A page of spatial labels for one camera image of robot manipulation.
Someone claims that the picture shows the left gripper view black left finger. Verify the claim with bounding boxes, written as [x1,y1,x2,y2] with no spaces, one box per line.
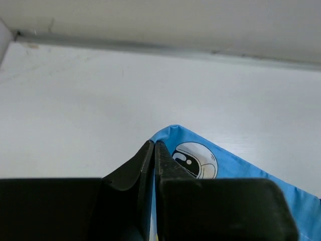
[1,141,154,240]

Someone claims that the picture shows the left gripper view black right finger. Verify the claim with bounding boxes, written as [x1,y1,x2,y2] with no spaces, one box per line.
[154,141,299,240]

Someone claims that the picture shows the blue astronaut print placemat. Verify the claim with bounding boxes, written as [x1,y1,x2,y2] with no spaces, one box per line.
[151,125,320,240]

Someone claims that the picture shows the aluminium table edge rail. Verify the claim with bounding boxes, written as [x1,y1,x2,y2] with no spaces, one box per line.
[14,30,320,72]

